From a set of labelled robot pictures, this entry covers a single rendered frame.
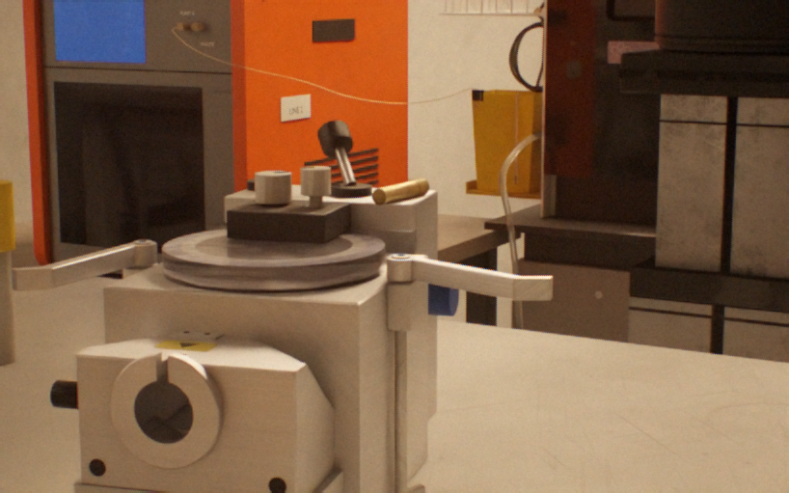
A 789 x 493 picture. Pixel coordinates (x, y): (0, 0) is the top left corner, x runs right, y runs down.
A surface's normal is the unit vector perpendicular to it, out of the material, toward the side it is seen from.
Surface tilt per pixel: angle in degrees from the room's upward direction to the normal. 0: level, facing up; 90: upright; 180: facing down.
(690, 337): 90
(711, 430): 0
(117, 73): 90
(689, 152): 90
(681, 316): 90
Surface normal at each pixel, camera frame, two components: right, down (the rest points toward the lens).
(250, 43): 0.88, 0.09
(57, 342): 0.00, -0.98
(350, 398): -0.28, 0.18
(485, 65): -0.48, 0.16
